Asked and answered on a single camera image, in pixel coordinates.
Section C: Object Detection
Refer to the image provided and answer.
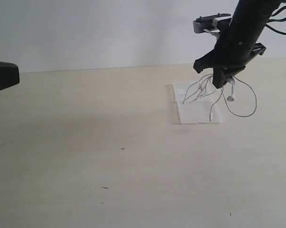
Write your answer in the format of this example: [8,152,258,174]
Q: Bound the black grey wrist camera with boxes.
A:
[193,13,231,34]

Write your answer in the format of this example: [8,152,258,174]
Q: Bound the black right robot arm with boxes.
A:
[193,0,283,89]

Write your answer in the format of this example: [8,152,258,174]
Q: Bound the clear plastic open case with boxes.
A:
[172,81,223,124]

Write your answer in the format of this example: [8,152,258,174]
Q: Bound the white wired earphones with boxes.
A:
[182,73,258,123]

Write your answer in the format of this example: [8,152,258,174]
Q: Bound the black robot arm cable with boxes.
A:
[266,4,286,37]

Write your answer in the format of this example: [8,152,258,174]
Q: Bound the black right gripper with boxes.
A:
[194,14,268,88]

